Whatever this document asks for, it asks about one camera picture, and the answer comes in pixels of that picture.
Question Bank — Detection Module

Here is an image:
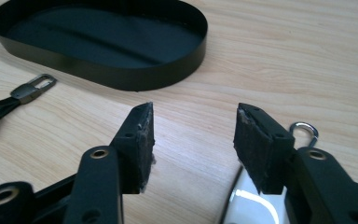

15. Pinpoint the black key stand with tray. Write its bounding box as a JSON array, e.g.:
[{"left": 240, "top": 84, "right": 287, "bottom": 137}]
[{"left": 0, "top": 0, "right": 209, "bottom": 92}]

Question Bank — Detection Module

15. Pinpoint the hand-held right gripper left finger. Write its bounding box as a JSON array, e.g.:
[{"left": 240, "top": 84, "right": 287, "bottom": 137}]
[{"left": 110, "top": 102, "right": 156, "bottom": 194}]

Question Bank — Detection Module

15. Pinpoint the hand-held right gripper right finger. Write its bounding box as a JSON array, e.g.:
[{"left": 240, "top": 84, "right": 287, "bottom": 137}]
[{"left": 233, "top": 102, "right": 296, "bottom": 195}]

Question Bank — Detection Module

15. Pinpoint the white keychain with silver ring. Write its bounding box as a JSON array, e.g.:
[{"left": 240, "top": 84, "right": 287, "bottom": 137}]
[{"left": 222, "top": 121, "right": 320, "bottom": 224}]

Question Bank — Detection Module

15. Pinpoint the black strap keychain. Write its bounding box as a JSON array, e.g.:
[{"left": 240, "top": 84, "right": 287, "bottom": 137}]
[{"left": 0, "top": 73, "right": 58, "bottom": 147}]

